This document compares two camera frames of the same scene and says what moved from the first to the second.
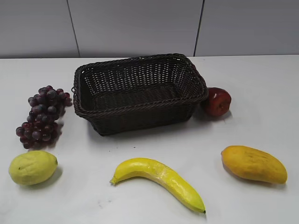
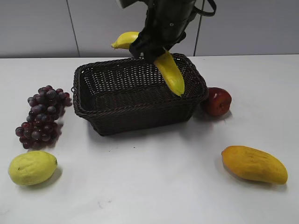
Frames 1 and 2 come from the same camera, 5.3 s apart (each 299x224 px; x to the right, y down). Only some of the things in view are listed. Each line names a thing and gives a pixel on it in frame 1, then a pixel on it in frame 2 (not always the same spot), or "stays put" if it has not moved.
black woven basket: [131, 94] stays put
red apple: [219, 100] stays put
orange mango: [253, 164] stays put
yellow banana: [163, 176] → [165, 63]
